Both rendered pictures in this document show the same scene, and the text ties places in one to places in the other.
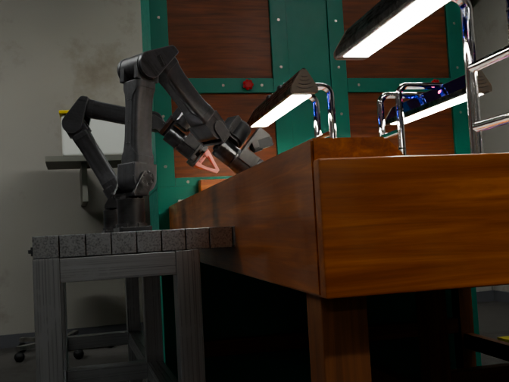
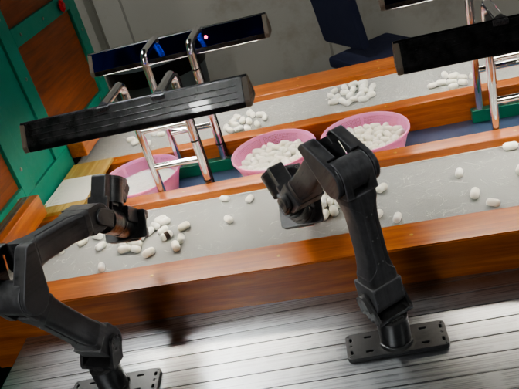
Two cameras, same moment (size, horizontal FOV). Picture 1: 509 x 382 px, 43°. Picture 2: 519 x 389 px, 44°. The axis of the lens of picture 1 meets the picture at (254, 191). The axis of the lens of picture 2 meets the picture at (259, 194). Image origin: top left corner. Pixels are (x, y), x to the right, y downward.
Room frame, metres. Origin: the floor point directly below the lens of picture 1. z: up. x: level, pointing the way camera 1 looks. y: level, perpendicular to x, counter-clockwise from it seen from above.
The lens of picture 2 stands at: (1.20, 1.23, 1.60)
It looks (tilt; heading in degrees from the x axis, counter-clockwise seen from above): 28 degrees down; 296
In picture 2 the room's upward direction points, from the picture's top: 17 degrees counter-clockwise
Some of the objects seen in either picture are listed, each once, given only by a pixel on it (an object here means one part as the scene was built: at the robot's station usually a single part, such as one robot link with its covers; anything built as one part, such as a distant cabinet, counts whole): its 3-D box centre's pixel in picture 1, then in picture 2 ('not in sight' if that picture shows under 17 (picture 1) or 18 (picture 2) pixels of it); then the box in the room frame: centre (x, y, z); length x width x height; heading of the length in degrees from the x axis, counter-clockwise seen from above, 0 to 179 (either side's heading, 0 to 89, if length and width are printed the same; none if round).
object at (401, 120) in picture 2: not in sight; (367, 145); (1.66, -0.49, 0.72); 0.27 x 0.27 x 0.10
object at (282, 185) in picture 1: (226, 226); (334, 276); (1.64, 0.08, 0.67); 1.81 x 0.12 x 0.19; 13
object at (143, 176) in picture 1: (132, 186); (384, 301); (1.48, 0.28, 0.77); 0.09 x 0.06 x 0.06; 47
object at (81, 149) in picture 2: not in sight; (89, 130); (2.70, -0.60, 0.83); 0.30 x 0.06 x 0.07; 103
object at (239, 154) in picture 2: not in sight; (276, 162); (1.93, -0.42, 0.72); 0.27 x 0.27 x 0.10
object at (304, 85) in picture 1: (276, 101); (133, 112); (2.13, -0.09, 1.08); 0.62 x 0.08 x 0.07; 13
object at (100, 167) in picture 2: not in sight; (77, 186); (2.57, -0.28, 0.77); 0.33 x 0.15 x 0.01; 103
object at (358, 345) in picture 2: (131, 214); (393, 328); (1.47, 0.28, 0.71); 0.20 x 0.07 x 0.08; 16
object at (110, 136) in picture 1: (101, 137); not in sight; (3.80, 0.89, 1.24); 0.47 x 0.39 x 0.26; 106
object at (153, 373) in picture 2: (113, 220); (109, 376); (2.05, 0.45, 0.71); 0.20 x 0.07 x 0.08; 16
